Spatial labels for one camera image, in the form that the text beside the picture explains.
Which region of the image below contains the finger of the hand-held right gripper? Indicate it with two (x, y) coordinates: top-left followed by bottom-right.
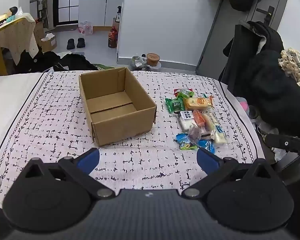
(264, 133), (300, 153)

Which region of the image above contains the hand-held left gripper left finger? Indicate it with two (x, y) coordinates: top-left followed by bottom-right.
(22, 148), (115, 200)

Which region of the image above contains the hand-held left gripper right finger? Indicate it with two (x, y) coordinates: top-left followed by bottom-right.
(182, 147), (285, 197)

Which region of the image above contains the blue snack packet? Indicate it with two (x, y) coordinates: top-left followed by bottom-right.
(175, 133), (198, 151)
(197, 139), (215, 154)

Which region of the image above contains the clear candy wrapper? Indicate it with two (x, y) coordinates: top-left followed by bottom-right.
(187, 125), (203, 140)

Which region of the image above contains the long white snack packet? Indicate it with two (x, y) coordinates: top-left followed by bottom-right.
(205, 112), (228, 145)

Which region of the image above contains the orange sausage packet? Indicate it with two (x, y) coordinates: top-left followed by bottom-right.
(192, 109), (207, 130)

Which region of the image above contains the white packet with black label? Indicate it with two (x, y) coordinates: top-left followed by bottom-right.
(177, 110), (197, 132)

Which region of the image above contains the brown cardboard box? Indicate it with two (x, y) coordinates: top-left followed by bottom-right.
(79, 67), (157, 147)

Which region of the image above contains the orange bread packet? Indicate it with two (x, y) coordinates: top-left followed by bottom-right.
(183, 94), (214, 110)

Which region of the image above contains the green-print bread packet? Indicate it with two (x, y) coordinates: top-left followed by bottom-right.
(164, 97), (184, 114)

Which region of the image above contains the small green snack packet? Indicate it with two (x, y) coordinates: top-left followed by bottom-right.
(177, 91), (194, 100)

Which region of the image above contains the pink and grey plush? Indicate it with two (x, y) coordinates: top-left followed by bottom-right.
(236, 97), (250, 113)

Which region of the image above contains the black coat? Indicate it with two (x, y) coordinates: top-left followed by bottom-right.
(224, 20), (300, 140)

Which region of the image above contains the black and white printed blanket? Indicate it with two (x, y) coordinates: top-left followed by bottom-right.
(0, 70), (265, 203)

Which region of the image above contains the fringed cream cloth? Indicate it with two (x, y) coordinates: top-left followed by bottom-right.
(277, 47), (300, 92)

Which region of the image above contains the green rug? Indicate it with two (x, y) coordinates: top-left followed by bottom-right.
(91, 64), (115, 70)

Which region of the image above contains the black bag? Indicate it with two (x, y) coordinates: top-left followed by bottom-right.
(54, 53), (98, 72)

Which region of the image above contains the clear plastic container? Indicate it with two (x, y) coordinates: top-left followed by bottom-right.
(147, 62), (162, 72)

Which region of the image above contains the clear plastic bag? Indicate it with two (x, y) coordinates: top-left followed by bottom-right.
(131, 56), (148, 71)

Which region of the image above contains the white bed sheet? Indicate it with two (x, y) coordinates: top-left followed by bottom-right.
(0, 73), (44, 170)

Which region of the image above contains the black clothes pile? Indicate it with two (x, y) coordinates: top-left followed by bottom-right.
(15, 51), (62, 73)

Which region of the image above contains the brown lidded tub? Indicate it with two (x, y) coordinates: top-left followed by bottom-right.
(146, 53), (161, 67)

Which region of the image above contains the grey door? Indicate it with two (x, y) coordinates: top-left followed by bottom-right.
(195, 0), (294, 82)

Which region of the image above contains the red liquid jug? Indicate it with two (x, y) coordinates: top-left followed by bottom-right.
(108, 26), (118, 49)

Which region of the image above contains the cardboard box with tissue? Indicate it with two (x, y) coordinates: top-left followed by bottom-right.
(40, 33), (57, 53)

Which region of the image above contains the pink pack of bottles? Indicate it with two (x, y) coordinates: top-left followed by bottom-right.
(79, 21), (94, 35)

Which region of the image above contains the dotted tablecloth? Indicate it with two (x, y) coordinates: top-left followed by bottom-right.
(0, 13), (39, 65)

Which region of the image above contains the white kitchen cabinet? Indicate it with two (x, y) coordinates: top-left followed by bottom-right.
(78, 0), (125, 28)

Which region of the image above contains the black framed glass door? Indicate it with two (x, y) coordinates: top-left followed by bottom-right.
(52, 0), (80, 27)

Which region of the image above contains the black door handle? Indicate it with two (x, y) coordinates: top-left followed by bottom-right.
(256, 6), (275, 25)

